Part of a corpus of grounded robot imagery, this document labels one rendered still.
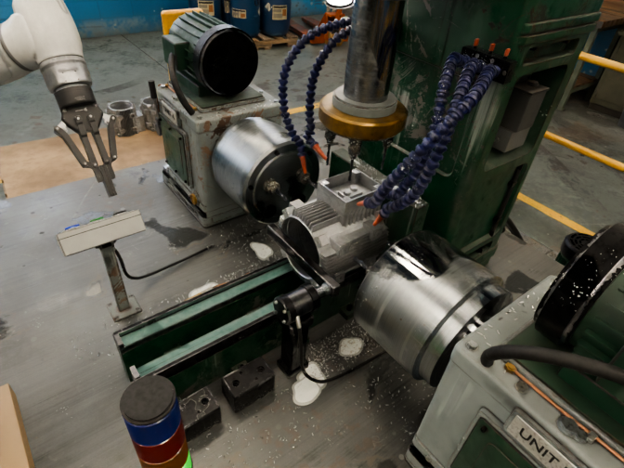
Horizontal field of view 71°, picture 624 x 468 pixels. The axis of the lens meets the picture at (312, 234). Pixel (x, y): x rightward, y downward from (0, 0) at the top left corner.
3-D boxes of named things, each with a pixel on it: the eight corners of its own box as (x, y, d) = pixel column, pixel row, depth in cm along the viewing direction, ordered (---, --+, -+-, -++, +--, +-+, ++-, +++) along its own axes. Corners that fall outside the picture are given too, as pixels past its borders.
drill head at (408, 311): (397, 274, 112) (420, 192, 96) (544, 396, 88) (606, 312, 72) (320, 317, 99) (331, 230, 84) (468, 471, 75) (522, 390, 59)
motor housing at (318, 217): (335, 230, 124) (343, 172, 112) (382, 269, 112) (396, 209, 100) (276, 255, 113) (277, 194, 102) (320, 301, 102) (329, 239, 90)
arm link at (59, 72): (86, 53, 92) (97, 81, 93) (83, 68, 99) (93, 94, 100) (38, 58, 87) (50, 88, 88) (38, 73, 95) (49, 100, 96)
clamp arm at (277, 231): (341, 293, 94) (275, 230, 109) (343, 283, 92) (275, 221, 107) (329, 300, 92) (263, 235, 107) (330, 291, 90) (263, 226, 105)
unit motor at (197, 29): (215, 125, 164) (207, 0, 137) (263, 164, 144) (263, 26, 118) (148, 141, 151) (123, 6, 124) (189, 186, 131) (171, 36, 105)
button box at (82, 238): (140, 230, 104) (133, 209, 104) (147, 229, 98) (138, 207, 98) (63, 256, 96) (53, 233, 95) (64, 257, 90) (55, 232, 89)
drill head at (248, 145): (259, 162, 151) (259, 90, 136) (325, 215, 130) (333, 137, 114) (191, 181, 139) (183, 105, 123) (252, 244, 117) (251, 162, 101)
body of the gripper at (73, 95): (51, 87, 89) (69, 132, 90) (95, 81, 93) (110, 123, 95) (50, 98, 95) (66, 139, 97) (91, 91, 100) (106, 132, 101)
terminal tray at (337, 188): (352, 191, 112) (356, 167, 107) (381, 213, 105) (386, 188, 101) (314, 206, 105) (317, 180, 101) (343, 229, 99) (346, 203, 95)
